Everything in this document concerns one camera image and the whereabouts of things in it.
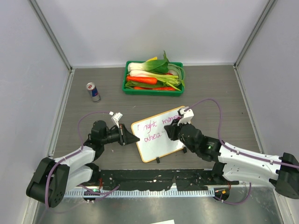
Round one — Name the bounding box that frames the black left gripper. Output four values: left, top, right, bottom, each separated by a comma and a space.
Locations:
101, 124, 139, 146

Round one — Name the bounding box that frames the yellow framed whiteboard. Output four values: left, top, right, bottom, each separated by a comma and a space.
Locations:
131, 106, 184, 163

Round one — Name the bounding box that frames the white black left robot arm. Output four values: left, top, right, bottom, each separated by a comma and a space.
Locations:
26, 120, 140, 208

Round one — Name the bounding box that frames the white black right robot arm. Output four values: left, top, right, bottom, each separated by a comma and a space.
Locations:
164, 119, 299, 199

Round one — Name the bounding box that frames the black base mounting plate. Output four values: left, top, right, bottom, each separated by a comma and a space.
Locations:
79, 168, 240, 191

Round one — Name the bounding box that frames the red bull drink can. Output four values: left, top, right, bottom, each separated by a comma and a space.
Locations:
86, 82, 101, 102

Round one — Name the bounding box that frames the white green leek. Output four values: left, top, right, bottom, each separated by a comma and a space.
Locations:
127, 70, 185, 87

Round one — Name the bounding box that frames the green plastic vegetable tray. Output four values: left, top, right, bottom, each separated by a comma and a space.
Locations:
122, 61, 185, 97

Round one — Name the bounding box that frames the orange carrot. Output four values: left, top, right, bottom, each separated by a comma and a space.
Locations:
126, 76, 157, 85

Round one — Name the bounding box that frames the green bok choy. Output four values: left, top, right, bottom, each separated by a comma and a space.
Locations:
127, 51, 169, 74

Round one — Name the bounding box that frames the white paper sheet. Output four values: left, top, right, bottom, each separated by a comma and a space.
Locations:
156, 220, 175, 224

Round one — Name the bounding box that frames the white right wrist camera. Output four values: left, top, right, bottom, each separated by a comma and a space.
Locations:
178, 107, 194, 126

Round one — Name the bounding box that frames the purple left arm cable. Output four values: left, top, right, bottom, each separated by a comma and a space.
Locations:
43, 111, 121, 209

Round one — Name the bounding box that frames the slotted cable duct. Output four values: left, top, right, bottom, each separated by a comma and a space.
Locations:
64, 187, 215, 198

